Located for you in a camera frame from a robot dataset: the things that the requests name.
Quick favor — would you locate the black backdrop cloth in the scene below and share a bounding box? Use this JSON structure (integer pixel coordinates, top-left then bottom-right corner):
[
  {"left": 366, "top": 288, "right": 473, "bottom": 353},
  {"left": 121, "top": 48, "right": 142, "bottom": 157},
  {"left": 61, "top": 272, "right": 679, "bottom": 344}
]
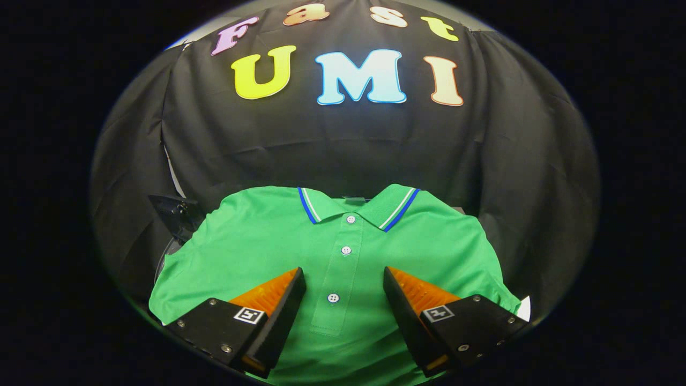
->
[{"left": 90, "top": 3, "right": 601, "bottom": 322}]

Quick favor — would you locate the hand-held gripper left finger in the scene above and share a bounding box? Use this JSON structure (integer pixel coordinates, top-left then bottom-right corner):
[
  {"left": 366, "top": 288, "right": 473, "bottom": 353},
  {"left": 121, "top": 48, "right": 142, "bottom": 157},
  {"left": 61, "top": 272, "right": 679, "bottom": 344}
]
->
[{"left": 163, "top": 267, "right": 307, "bottom": 378}]

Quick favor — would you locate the green polo shirt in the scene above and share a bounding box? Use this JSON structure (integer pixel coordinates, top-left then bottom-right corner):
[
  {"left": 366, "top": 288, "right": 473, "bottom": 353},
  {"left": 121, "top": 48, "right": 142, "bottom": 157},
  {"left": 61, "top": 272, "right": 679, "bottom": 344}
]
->
[{"left": 148, "top": 184, "right": 521, "bottom": 386}]

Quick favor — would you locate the dark washing machine lid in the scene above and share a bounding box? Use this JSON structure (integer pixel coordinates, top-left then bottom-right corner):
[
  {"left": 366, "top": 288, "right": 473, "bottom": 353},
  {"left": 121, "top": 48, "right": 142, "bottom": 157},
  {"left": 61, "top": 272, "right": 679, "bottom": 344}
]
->
[{"left": 148, "top": 194, "right": 205, "bottom": 243}]

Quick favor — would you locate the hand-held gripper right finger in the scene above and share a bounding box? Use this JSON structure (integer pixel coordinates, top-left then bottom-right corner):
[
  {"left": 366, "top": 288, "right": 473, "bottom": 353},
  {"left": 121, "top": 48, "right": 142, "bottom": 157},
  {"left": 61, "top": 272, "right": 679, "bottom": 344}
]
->
[{"left": 383, "top": 266, "right": 530, "bottom": 377}]

